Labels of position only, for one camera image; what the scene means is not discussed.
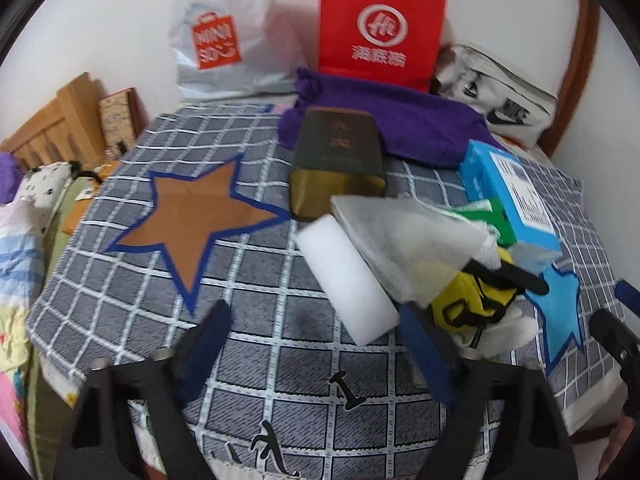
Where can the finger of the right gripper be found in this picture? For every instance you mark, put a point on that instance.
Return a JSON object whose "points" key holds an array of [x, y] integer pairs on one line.
{"points": [[616, 339], [628, 296]]}

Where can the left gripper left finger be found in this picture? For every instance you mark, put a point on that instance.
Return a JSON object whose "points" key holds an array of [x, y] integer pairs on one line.
{"points": [[197, 351]]}

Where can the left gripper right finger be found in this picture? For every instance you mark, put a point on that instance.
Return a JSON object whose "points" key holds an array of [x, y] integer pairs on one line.
{"points": [[435, 355]]}

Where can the yellow pouch with black straps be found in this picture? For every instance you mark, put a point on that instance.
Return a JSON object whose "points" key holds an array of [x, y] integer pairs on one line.
{"points": [[479, 296]]}

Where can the white foam block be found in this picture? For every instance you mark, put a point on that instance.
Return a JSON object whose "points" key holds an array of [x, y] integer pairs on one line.
{"points": [[353, 291]]}

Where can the white glove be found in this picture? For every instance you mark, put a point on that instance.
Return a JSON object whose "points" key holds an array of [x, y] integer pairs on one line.
{"points": [[514, 331]]}

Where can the translucent mesh drawstring pouch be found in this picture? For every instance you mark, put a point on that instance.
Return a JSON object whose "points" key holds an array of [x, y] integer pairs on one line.
{"points": [[414, 248]]}

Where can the green wet wipe packet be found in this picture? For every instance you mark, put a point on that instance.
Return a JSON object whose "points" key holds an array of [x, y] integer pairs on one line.
{"points": [[493, 214]]}

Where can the blue tissue pack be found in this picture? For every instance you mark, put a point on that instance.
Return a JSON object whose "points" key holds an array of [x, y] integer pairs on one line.
{"points": [[487, 173]]}

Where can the grey checked bed cover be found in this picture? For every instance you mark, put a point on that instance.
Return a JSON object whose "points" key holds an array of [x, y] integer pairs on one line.
{"points": [[290, 391]]}

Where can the dark green tin box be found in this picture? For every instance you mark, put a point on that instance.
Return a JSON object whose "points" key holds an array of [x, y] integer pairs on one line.
{"points": [[338, 152]]}

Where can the grey Nike bag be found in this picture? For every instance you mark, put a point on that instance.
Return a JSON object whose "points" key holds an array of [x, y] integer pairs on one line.
{"points": [[512, 105]]}

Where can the purple towel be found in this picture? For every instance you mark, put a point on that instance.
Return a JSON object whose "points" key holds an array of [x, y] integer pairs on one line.
{"points": [[412, 124]]}

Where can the wooden headboard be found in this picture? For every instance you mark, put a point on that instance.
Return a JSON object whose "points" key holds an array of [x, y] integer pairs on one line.
{"points": [[67, 129]]}

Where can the red Haidilao paper bag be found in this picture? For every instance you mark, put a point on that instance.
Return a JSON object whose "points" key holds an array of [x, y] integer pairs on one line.
{"points": [[386, 41]]}

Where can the white Miniso plastic bag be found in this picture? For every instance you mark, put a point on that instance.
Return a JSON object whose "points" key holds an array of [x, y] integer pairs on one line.
{"points": [[227, 49]]}

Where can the brown wooden door frame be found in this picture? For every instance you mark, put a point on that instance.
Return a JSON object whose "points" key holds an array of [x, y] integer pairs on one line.
{"points": [[576, 75]]}

